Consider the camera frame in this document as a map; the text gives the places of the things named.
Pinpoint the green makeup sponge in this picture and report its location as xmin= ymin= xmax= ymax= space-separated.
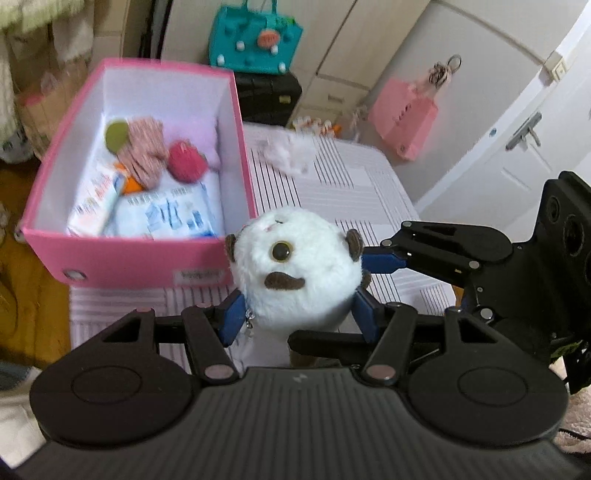
xmin=104 ymin=119 xmax=131 ymax=153

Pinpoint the white door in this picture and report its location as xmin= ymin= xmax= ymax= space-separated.
xmin=413 ymin=9 xmax=591 ymax=245

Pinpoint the cluster of small bottles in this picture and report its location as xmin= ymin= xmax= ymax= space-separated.
xmin=292 ymin=116 xmax=343 ymax=138

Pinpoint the purple fluffy cloth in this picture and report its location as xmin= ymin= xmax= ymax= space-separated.
xmin=159 ymin=117 xmax=221 ymax=174

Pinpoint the white wall switch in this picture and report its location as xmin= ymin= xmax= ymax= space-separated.
xmin=547 ymin=53 xmax=568 ymax=83

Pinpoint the blue wet wipes packet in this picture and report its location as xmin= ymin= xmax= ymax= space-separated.
xmin=102 ymin=182 xmax=219 ymax=240

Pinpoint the orange makeup sponge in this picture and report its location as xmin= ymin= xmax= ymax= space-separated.
xmin=115 ymin=164 xmax=141 ymax=193

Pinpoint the white tissue packet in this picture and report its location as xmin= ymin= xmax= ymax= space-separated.
xmin=67 ymin=159 xmax=130 ymax=237

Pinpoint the floral fabric scrunchie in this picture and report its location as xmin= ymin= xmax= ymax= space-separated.
xmin=121 ymin=117 xmax=171 ymax=189

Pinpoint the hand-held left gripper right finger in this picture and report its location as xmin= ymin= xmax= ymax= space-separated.
xmin=352 ymin=287 xmax=497 ymax=386

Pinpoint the teal felt tote bag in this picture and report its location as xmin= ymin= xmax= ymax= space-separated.
xmin=209 ymin=0 xmax=304 ymax=75

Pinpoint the striped tablecloth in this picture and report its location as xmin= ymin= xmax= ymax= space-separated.
xmin=69 ymin=121 xmax=458 ymax=370

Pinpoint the pink plastic bag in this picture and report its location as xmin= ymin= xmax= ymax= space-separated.
xmin=368 ymin=76 xmax=438 ymax=161

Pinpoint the silver door handle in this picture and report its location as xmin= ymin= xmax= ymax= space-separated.
xmin=505 ymin=112 xmax=543 ymax=151

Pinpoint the white round plush toy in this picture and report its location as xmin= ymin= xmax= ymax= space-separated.
xmin=225 ymin=206 xmax=372 ymax=330

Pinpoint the pink cardboard box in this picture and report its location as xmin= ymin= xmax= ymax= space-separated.
xmin=16 ymin=58 xmax=259 ymax=288

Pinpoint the brown paper bag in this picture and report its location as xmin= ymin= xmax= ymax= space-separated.
xmin=14 ymin=60 xmax=93 ymax=160

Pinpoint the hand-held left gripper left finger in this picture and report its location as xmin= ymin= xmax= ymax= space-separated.
xmin=104 ymin=290 xmax=247 ymax=384

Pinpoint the black suitcase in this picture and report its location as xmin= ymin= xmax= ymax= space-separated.
xmin=233 ymin=71 xmax=303 ymax=126

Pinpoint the crumpled clear plastic bag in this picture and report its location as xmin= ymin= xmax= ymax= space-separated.
xmin=259 ymin=130 xmax=319 ymax=175

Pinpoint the metal ring wall hook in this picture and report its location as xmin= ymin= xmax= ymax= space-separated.
xmin=427 ymin=54 xmax=462 ymax=88

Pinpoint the cream wardrobe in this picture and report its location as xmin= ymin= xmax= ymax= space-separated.
xmin=159 ymin=0 xmax=432 ymax=139

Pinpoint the white quilted pajama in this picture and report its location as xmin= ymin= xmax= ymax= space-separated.
xmin=0 ymin=0 xmax=93 ymax=144

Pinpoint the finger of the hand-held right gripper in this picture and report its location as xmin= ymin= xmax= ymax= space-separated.
xmin=287 ymin=329 xmax=372 ymax=360
xmin=362 ymin=220 xmax=514 ymax=280

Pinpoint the pink fluffy pompom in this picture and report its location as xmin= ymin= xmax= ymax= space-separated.
xmin=167 ymin=140 xmax=207 ymax=184

